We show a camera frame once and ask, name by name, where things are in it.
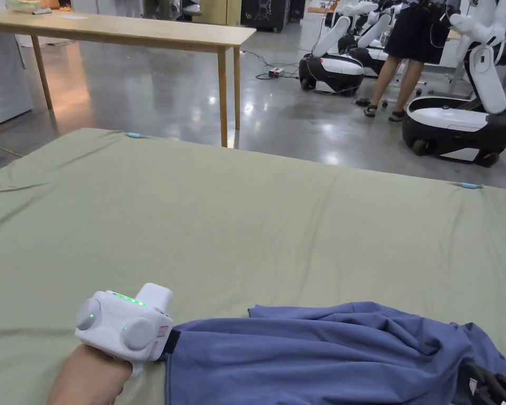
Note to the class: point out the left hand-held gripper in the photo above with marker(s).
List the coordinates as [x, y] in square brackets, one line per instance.
[109, 320]

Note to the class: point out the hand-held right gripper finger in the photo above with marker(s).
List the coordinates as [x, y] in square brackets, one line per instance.
[495, 390]

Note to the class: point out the dark blue shirt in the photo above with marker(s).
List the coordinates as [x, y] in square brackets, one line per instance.
[303, 358]

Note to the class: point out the person's left hand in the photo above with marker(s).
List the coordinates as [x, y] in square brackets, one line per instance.
[88, 375]

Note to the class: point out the bed with pale green sheet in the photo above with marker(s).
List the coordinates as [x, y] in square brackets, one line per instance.
[219, 228]

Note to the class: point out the light blue sheet clip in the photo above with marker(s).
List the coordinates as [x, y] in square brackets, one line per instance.
[469, 185]
[133, 135]

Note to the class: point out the white cabinet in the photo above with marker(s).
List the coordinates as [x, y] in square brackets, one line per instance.
[4, 80]

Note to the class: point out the white wheeled robot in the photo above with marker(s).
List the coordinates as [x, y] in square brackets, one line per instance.
[333, 67]
[373, 42]
[459, 120]

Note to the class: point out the white power strip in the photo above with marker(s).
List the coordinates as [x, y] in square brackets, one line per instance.
[275, 72]

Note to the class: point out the black cabinet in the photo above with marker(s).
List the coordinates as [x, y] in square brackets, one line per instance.
[263, 12]

